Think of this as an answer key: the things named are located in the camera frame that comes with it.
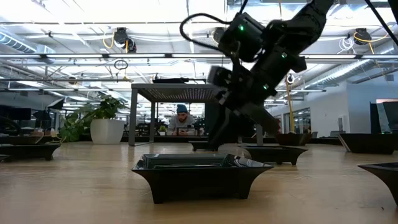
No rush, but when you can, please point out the person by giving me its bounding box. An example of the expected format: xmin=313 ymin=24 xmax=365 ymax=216
xmin=167 ymin=104 xmax=203 ymax=137

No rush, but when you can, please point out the grey ventilation duct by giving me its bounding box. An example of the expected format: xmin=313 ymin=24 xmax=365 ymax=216
xmin=0 ymin=30 xmax=57 ymax=55

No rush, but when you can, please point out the black partition panel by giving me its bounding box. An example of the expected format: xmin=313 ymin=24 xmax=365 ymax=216
xmin=369 ymin=101 xmax=398 ymax=134

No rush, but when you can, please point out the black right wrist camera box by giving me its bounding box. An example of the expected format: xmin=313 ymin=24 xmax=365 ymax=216
xmin=206 ymin=65 xmax=239 ymax=90

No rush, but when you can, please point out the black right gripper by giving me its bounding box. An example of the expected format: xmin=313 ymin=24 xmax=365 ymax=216
xmin=207 ymin=70 xmax=280 ymax=147

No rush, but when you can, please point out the wavy square black plate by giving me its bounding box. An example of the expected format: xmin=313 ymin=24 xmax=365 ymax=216
xmin=152 ymin=77 xmax=190 ymax=85
xmin=338 ymin=133 xmax=398 ymax=156

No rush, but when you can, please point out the long ceiling light strip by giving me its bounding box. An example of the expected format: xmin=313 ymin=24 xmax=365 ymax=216
xmin=0 ymin=52 xmax=398 ymax=60

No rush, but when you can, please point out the black hanging cable loop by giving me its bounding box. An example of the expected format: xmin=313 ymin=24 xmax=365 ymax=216
xmin=113 ymin=58 xmax=129 ymax=71

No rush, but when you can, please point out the black monitor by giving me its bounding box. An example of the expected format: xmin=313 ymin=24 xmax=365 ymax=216
xmin=0 ymin=107 xmax=32 ymax=122

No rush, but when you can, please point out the green leafy plant sprig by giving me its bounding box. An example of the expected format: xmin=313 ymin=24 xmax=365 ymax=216
xmin=58 ymin=105 xmax=94 ymax=143

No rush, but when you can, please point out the white plant pot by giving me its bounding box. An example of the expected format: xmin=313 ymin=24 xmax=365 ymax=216
xmin=90 ymin=119 xmax=126 ymax=145

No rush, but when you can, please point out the black metal rail frame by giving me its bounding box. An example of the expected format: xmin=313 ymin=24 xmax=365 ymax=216
xmin=0 ymin=133 xmax=343 ymax=146

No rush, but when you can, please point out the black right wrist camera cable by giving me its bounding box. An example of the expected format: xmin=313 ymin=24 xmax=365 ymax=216
xmin=179 ymin=12 xmax=237 ymax=63

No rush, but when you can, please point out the leaf shaped black plate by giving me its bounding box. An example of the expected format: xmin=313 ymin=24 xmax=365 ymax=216
xmin=275 ymin=133 xmax=313 ymax=147

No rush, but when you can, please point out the small square black plate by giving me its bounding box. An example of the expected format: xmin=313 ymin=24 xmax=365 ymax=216
xmin=0 ymin=143 xmax=62 ymax=162
xmin=241 ymin=144 xmax=309 ymax=166
xmin=131 ymin=153 xmax=274 ymax=205
xmin=357 ymin=161 xmax=398 ymax=207
xmin=188 ymin=140 xmax=220 ymax=152

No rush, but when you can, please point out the yellow cable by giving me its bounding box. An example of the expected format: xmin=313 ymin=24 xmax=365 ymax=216
xmin=284 ymin=74 xmax=296 ymax=134

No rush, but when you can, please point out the grey perforated metal shelf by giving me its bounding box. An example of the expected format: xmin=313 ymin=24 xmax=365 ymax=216
xmin=127 ymin=82 xmax=265 ymax=147

